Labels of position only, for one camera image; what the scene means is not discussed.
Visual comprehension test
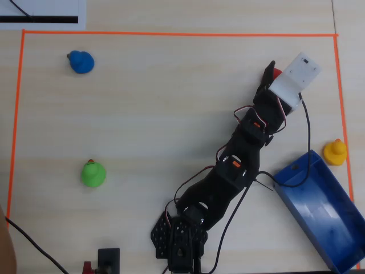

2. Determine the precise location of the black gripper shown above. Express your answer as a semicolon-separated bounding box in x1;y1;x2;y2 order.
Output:
253;60;294;135

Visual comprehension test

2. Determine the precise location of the yellow rubber duck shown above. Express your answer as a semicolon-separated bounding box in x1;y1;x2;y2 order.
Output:
323;138;348;167

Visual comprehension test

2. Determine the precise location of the blue plastic bin box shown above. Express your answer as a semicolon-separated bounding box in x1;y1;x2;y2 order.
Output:
273;149;365;274

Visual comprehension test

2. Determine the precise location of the blue rubber duck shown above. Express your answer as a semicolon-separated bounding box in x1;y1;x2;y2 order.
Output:
67;50;95;75

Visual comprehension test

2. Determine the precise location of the green rubber duck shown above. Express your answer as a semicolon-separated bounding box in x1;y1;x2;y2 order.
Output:
81;159;107;188

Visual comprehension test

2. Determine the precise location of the orange tape strip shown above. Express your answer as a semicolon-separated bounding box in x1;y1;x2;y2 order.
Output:
21;29;339;38
332;34;362;271
6;29;26;222

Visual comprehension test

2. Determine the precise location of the white paper with black bar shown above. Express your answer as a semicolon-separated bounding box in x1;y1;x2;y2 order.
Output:
0;0;87;31

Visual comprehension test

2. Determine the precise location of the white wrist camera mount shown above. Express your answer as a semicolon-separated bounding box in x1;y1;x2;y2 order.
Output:
268;51;323;111

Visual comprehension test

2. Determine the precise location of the black camera stand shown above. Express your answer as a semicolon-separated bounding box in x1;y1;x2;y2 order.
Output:
98;247;121;274

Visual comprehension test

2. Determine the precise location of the thin black cable over paper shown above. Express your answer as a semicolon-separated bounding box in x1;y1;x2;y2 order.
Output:
9;0;34;18

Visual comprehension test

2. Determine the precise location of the black cable across table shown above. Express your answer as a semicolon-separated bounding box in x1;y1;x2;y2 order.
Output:
5;216;70;274

